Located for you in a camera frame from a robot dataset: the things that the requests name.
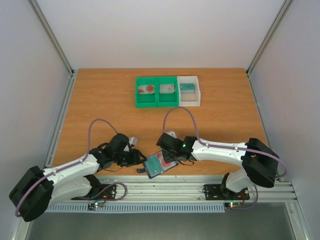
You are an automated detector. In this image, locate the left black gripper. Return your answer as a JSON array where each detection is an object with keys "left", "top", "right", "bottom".
[{"left": 114, "top": 149, "right": 147, "bottom": 168}]

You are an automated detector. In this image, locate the blue leather card holder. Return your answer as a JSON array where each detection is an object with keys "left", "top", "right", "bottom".
[{"left": 136, "top": 151, "right": 179, "bottom": 179}]

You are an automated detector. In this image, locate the red circle card from holder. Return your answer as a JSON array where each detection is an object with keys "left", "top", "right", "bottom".
[{"left": 156, "top": 151, "right": 178, "bottom": 172}]

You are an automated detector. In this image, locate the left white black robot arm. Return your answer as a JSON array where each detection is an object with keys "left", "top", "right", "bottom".
[{"left": 9, "top": 133, "right": 147, "bottom": 222}]

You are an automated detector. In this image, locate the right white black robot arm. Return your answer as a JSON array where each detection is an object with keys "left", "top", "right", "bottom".
[{"left": 156, "top": 133, "right": 279, "bottom": 200}]

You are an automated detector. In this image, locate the card with red circles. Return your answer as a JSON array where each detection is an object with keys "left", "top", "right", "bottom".
[{"left": 137, "top": 84, "right": 155, "bottom": 95}]

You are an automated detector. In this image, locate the grey white card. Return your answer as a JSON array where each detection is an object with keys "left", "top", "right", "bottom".
[{"left": 159, "top": 83, "right": 175, "bottom": 94}]

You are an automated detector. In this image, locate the left green bin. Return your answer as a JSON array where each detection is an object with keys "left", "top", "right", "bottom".
[{"left": 134, "top": 77, "right": 158, "bottom": 108}]

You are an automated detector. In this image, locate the green bin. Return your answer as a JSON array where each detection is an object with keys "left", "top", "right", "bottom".
[
  {"left": 134, "top": 77, "right": 158, "bottom": 108},
  {"left": 156, "top": 76, "right": 179, "bottom": 107}
]

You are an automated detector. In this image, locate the middle green bin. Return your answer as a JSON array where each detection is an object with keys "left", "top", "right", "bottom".
[{"left": 156, "top": 76, "right": 179, "bottom": 107}]

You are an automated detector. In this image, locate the white bin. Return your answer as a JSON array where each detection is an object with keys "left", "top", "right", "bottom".
[{"left": 177, "top": 76, "right": 201, "bottom": 107}]

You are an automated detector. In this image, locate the left controller board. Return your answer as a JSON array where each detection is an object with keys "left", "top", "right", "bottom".
[{"left": 87, "top": 202, "right": 104, "bottom": 211}]

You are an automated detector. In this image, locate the controller board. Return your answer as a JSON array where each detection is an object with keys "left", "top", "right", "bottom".
[
  {"left": 224, "top": 201, "right": 243, "bottom": 210},
  {"left": 87, "top": 202, "right": 104, "bottom": 211}
]

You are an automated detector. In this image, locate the right controller board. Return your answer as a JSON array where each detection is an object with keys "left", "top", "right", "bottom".
[{"left": 224, "top": 201, "right": 243, "bottom": 210}]

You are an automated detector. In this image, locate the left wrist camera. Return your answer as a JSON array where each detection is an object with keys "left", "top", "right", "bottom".
[{"left": 129, "top": 136, "right": 138, "bottom": 147}]

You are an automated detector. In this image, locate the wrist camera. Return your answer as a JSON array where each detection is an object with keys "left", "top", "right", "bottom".
[
  {"left": 165, "top": 131, "right": 177, "bottom": 138},
  {"left": 129, "top": 136, "right": 138, "bottom": 147}
]

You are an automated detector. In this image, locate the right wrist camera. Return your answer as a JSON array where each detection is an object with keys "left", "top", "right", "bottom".
[{"left": 165, "top": 131, "right": 177, "bottom": 138}]

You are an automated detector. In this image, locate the aluminium front rail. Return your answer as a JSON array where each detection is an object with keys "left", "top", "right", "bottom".
[{"left": 97, "top": 174, "right": 298, "bottom": 203}]

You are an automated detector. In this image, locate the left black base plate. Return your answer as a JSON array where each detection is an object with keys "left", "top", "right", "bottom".
[{"left": 71, "top": 184, "right": 117, "bottom": 201}]

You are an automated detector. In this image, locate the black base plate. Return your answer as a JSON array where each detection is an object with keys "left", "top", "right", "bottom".
[
  {"left": 202, "top": 184, "right": 250, "bottom": 201},
  {"left": 71, "top": 184, "right": 117, "bottom": 201}
]

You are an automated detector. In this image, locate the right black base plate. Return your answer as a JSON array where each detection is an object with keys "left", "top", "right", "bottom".
[{"left": 202, "top": 184, "right": 250, "bottom": 201}]

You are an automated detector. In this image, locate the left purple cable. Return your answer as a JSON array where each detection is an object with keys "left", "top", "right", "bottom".
[{"left": 15, "top": 118, "right": 121, "bottom": 217}]

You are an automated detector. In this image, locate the grey slotted cable duct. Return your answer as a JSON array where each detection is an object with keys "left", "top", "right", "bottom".
[{"left": 45, "top": 202, "right": 225, "bottom": 214}]

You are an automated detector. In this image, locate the left aluminium frame post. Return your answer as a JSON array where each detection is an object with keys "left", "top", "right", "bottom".
[{"left": 29, "top": 0, "right": 76, "bottom": 78}]

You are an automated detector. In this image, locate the aluminium frame post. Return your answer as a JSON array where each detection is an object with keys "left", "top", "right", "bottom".
[
  {"left": 29, "top": 0, "right": 76, "bottom": 78},
  {"left": 245, "top": 0, "right": 294, "bottom": 77}
]

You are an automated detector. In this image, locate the right aluminium frame post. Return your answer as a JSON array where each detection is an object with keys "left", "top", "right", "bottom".
[{"left": 245, "top": 0, "right": 294, "bottom": 77}]

